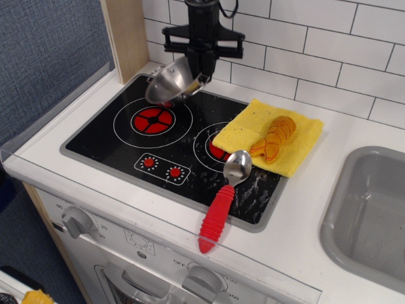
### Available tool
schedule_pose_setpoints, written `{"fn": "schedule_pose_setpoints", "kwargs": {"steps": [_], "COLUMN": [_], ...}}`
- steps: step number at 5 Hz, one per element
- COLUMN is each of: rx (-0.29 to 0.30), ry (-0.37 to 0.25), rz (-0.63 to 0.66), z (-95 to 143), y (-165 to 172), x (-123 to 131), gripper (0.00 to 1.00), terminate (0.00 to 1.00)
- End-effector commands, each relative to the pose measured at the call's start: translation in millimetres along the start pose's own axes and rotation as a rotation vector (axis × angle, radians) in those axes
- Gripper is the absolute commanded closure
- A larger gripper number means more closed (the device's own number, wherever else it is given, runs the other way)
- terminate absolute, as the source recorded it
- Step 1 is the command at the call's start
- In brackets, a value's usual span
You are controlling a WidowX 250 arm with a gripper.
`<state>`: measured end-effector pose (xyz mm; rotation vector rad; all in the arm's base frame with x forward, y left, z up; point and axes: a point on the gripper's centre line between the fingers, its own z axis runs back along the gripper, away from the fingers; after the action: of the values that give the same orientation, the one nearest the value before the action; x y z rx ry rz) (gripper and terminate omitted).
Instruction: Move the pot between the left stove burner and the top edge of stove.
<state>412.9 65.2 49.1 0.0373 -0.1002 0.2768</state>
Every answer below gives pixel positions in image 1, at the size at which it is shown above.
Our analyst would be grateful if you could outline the black toy stove top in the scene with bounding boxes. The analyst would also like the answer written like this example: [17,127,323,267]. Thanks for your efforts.
[59,73,285,234]

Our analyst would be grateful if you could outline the orange toy food piece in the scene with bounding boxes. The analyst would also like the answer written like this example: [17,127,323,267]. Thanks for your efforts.
[249,116,296,163]

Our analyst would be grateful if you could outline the grey sink basin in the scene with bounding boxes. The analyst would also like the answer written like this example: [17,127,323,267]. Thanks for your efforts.
[320,146,404,293]

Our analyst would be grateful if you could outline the white toy oven front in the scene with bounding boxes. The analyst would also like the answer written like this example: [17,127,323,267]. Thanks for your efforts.
[38,190,246,303]

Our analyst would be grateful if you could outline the red-handled metal spoon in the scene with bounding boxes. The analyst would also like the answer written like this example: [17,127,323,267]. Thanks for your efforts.
[198,150,252,253]

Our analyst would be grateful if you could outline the grey left oven knob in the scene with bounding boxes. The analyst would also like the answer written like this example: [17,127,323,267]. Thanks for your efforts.
[62,206,93,239]

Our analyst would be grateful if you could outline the grey oven knob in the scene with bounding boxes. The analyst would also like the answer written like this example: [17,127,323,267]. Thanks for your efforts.
[182,266,223,303]
[62,206,93,239]

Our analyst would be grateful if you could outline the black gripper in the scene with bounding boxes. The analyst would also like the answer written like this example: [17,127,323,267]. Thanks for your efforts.
[162,6,245,84]

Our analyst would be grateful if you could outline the grey right oven knob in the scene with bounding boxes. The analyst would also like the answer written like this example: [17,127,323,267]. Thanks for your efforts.
[182,266,223,303]

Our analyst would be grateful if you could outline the small steel pot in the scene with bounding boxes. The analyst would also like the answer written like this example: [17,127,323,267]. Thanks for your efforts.
[145,56,205,108]

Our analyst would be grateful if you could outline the yellow cloth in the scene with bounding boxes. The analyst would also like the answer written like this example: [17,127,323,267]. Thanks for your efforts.
[213,99,323,177]

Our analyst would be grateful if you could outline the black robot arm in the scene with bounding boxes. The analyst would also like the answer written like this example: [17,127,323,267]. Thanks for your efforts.
[162,1,245,84]

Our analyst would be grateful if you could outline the wooden upright post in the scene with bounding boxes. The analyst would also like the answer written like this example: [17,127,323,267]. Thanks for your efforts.
[100,0,150,84]

